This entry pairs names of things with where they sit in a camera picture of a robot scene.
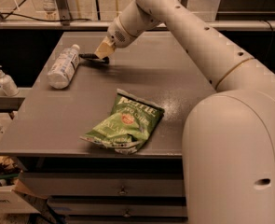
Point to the green kettle chips bag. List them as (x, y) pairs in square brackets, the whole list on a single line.
[(129, 126)]

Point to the clear plastic water bottle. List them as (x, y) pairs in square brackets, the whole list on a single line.
[(64, 68)]

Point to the white cardboard box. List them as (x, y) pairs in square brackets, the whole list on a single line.
[(13, 199)]

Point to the white pump dispenser bottle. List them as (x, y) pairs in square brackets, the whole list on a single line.
[(7, 84)]

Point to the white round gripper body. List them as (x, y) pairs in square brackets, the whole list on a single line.
[(117, 36)]

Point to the black rxbar chocolate bar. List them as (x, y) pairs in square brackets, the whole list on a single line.
[(94, 58)]

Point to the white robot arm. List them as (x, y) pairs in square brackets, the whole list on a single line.
[(228, 143)]

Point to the grey drawer cabinet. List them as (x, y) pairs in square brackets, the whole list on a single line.
[(89, 184)]

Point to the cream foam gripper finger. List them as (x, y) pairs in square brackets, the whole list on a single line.
[(106, 48)]

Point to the metal railing frame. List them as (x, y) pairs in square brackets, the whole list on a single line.
[(225, 15)]

